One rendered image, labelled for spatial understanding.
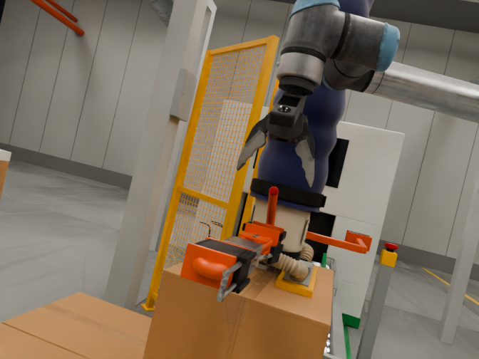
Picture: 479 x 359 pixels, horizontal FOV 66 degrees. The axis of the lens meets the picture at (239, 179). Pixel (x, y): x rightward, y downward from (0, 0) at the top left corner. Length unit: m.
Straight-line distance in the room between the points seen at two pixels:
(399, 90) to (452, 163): 10.07
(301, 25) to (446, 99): 0.41
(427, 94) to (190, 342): 0.80
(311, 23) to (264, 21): 10.59
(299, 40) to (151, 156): 1.80
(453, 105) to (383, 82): 0.18
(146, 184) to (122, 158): 9.15
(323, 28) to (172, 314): 0.70
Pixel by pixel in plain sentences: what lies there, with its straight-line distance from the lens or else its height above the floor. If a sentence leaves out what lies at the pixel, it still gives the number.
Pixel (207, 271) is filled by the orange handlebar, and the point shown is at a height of 1.07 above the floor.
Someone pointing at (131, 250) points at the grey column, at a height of 0.57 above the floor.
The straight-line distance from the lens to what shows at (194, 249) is 0.53.
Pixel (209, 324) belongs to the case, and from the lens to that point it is 0.90.
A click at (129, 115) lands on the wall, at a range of 11.65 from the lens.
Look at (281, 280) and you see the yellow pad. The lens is 1.01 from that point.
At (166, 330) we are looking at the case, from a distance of 0.95.
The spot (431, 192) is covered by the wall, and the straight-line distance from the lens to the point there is 10.82.
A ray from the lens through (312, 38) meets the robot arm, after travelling 0.76.
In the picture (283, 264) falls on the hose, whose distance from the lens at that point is 0.96.
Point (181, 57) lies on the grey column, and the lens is 2.49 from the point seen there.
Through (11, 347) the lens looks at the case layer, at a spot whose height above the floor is 0.54.
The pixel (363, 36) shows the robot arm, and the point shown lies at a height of 1.52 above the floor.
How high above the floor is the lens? 1.21
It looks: 1 degrees down
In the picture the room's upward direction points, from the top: 14 degrees clockwise
